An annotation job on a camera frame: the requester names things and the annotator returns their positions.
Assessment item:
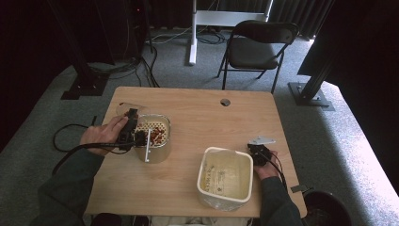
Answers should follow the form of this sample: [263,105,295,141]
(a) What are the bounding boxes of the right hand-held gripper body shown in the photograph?
[247,135,278,168]

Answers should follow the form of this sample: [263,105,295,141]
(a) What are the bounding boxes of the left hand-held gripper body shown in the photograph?
[117,122,152,164]

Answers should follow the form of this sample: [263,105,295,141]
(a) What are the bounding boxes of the white square bin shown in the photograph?
[196,146,254,212]

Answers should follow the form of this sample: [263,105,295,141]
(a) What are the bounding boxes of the person's right hand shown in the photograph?
[253,150,282,181]

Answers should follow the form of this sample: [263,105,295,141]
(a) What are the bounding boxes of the person's left hand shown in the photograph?
[79,115,130,157]

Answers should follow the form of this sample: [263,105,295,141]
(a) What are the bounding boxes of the red food scraps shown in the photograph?
[137,123,166,146]

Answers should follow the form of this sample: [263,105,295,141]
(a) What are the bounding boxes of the cream perforated strainer insert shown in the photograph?
[136,121,168,147]

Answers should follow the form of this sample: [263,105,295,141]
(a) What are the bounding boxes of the grey tape strip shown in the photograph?
[289,185,310,194]

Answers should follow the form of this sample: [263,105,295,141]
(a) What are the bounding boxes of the light wooden table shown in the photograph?
[85,86,308,218]

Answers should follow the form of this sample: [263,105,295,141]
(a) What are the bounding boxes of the black metal stand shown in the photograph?
[46,0,110,101]
[287,46,336,111]

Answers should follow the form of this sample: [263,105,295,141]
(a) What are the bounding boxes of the black round bucket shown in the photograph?
[302,189,353,226]

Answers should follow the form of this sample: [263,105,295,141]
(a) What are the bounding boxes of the person's light trousers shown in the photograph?
[150,216,252,226]

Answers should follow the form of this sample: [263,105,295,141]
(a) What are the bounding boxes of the black folding chair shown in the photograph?
[215,20,299,94]

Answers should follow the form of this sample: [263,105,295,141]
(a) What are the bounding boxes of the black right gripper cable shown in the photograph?
[263,151,288,190]

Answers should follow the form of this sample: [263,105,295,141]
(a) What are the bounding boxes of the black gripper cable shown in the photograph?
[263,151,288,190]
[51,141,136,176]

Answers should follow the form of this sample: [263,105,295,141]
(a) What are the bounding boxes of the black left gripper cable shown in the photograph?
[51,141,136,176]

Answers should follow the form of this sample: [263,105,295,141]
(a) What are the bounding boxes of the bundle of floor cables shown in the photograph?
[88,18,227,89]

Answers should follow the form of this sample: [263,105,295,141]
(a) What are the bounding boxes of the black looped floor cable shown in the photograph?
[52,116,101,153]

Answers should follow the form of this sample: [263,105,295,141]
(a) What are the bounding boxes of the white desk frame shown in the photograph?
[187,0,275,66]

